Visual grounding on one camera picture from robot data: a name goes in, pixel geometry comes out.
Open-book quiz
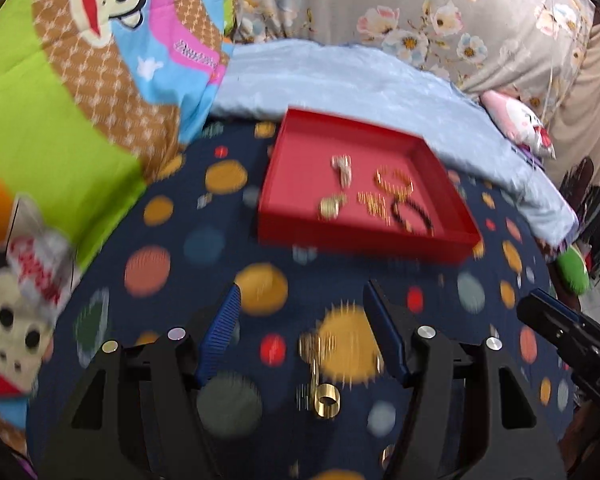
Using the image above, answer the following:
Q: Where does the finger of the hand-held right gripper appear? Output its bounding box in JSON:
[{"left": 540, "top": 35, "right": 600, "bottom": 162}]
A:
[
  {"left": 530, "top": 287, "right": 588, "bottom": 325},
  {"left": 517, "top": 295, "right": 600, "bottom": 361}
]

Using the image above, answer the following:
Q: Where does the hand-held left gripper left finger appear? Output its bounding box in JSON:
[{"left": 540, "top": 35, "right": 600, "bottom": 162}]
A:
[{"left": 37, "top": 284, "right": 243, "bottom": 480}]

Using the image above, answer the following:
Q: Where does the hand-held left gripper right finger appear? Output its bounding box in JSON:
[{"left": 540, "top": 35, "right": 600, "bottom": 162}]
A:
[{"left": 364, "top": 279, "right": 566, "bottom": 480}]

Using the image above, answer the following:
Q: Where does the gold wristwatch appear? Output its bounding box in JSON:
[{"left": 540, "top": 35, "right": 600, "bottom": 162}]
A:
[{"left": 297, "top": 332, "right": 323, "bottom": 411}]

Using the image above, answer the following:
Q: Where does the wide gold ring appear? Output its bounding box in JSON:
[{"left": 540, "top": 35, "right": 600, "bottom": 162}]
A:
[{"left": 312, "top": 384, "right": 341, "bottom": 418}]

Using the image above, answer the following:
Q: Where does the dark bead bracelet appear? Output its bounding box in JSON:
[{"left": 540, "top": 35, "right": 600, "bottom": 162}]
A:
[{"left": 389, "top": 197, "right": 436, "bottom": 236}]

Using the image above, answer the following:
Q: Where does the red cardboard box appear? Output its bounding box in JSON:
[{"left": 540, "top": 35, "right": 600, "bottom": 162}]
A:
[{"left": 256, "top": 106, "right": 482, "bottom": 266}]

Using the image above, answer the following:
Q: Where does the smooth gold bangle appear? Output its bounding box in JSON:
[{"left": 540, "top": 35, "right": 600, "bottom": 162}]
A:
[{"left": 376, "top": 165, "right": 415, "bottom": 195}]

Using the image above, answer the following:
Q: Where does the white pearl bracelet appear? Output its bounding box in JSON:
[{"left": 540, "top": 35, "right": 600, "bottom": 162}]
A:
[{"left": 330, "top": 154, "right": 353, "bottom": 188}]

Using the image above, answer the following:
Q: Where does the green object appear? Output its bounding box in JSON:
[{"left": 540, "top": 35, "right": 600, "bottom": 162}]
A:
[{"left": 555, "top": 245, "right": 592, "bottom": 296}]

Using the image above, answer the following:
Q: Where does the navy planet print blanket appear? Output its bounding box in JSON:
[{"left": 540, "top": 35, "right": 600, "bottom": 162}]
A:
[{"left": 27, "top": 120, "right": 581, "bottom": 480}]

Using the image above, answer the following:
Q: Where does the dark metal rack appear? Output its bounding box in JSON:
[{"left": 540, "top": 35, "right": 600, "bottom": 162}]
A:
[{"left": 565, "top": 157, "right": 600, "bottom": 261}]

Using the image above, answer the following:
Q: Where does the pink plush pillow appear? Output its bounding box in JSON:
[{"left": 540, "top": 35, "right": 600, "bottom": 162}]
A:
[{"left": 481, "top": 90, "right": 556, "bottom": 158}]

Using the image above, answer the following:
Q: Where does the beige cloth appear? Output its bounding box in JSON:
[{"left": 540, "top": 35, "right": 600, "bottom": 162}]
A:
[{"left": 545, "top": 20, "right": 600, "bottom": 186}]

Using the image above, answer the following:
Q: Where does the light blue quilt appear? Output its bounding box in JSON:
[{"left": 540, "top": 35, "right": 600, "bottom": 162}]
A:
[{"left": 210, "top": 39, "right": 578, "bottom": 246}]

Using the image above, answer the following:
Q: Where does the cartoon monkey print blanket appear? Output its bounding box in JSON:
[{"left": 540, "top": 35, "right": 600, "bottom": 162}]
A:
[{"left": 0, "top": 0, "right": 231, "bottom": 461}]

